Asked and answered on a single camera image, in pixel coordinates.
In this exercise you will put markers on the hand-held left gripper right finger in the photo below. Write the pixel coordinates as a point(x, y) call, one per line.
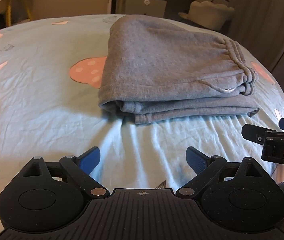
point(195, 158)

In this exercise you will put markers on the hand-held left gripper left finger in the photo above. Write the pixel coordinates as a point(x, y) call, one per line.
point(89, 158)

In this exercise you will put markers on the grey pants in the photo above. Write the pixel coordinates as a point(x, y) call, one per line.
point(169, 62)

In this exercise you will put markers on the light blue printed bedsheet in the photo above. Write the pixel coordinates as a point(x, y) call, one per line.
point(44, 110)

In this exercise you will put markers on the grey curtain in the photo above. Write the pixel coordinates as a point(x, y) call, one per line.
point(269, 30)

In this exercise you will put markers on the white cloud-shaped chair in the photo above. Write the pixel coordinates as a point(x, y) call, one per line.
point(207, 13)

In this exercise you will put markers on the small grey cabinet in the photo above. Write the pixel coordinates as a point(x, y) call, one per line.
point(144, 6)

